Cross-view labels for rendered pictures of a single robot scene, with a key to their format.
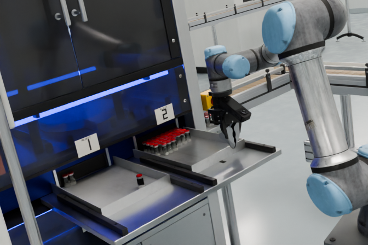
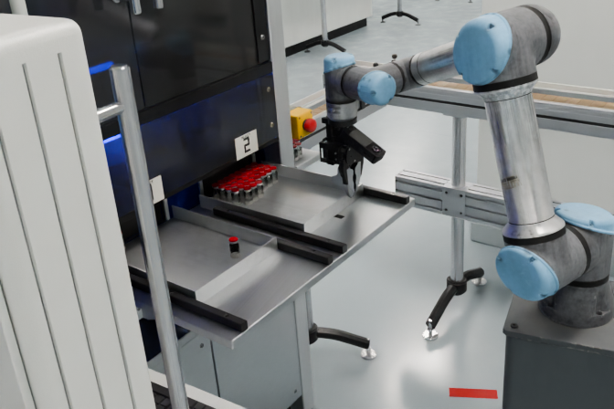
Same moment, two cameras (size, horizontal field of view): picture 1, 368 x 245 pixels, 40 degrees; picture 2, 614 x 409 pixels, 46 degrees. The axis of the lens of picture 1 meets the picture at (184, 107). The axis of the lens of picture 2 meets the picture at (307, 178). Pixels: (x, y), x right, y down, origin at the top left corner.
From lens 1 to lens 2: 0.39 m
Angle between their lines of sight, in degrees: 15
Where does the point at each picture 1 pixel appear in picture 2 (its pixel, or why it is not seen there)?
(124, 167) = (192, 222)
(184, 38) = (276, 33)
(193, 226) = not seen: hidden behind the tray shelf
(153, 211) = (269, 294)
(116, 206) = (214, 288)
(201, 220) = not seen: hidden behind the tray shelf
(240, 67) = (385, 89)
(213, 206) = not seen: hidden behind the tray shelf
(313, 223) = (394, 283)
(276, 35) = (482, 61)
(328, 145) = (535, 210)
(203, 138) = (296, 178)
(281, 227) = (353, 289)
